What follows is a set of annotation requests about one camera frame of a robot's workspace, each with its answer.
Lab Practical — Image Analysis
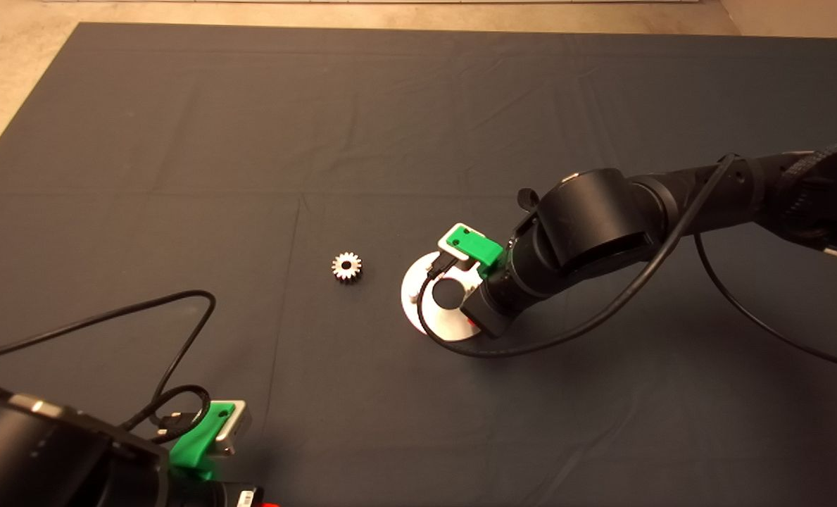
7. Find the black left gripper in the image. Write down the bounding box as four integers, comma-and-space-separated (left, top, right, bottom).
170, 473, 279, 507

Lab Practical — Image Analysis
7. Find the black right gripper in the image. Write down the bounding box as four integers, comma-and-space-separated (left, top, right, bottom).
460, 271, 531, 339

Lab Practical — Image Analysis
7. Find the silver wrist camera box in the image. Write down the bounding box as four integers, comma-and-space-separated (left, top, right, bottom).
438, 229, 479, 275
210, 400, 250, 457

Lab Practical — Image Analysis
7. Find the small steel planetary gear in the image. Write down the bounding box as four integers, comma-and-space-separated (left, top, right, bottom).
332, 252, 363, 285

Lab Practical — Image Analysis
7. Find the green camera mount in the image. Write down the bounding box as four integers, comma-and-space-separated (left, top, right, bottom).
170, 401, 236, 480
446, 224, 505, 279

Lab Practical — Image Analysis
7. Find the dark grey table cloth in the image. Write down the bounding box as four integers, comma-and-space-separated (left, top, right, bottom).
0, 23, 837, 507

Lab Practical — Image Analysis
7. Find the black camera cable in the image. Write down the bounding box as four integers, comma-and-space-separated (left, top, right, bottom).
416, 154, 837, 374
0, 290, 217, 444

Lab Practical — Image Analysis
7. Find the round metal carrier plate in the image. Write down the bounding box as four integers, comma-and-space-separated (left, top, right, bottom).
401, 250, 491, 343

